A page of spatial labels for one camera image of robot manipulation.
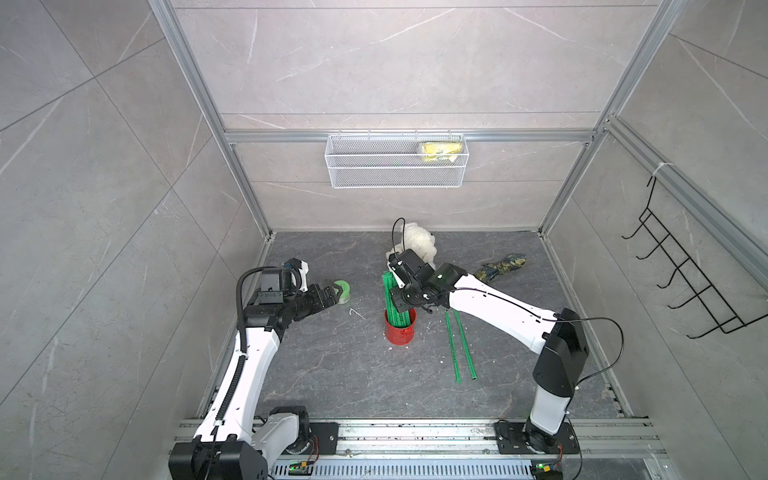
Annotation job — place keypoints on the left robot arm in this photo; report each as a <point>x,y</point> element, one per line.
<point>252,372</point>

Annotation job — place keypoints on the black wire hook rack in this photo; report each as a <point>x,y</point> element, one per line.
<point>700,290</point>

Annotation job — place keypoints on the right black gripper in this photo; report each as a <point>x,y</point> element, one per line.
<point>400,304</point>

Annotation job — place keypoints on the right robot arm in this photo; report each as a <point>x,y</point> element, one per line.
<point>558,338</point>

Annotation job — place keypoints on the camouflage cloth pouch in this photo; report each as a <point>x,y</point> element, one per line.
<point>488,272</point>

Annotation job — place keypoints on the white plush dog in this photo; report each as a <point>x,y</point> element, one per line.
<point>420,240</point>

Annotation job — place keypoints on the green straw bundle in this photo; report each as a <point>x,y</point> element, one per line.
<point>394,317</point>

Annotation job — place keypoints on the metal base rail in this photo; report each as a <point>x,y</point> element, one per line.
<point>462,449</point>

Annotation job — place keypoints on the red cylindrical container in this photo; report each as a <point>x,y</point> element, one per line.
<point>401,336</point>

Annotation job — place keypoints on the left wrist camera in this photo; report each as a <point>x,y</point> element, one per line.
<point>296,271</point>

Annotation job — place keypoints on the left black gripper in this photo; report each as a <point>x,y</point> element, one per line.
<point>319,305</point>

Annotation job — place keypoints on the small green lidded jar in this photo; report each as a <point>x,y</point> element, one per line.
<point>344,291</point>

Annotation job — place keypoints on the white wire mesh basket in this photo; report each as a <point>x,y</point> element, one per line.
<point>390,161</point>

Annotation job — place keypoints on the yellow sponge in basket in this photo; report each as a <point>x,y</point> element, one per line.
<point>440,151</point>

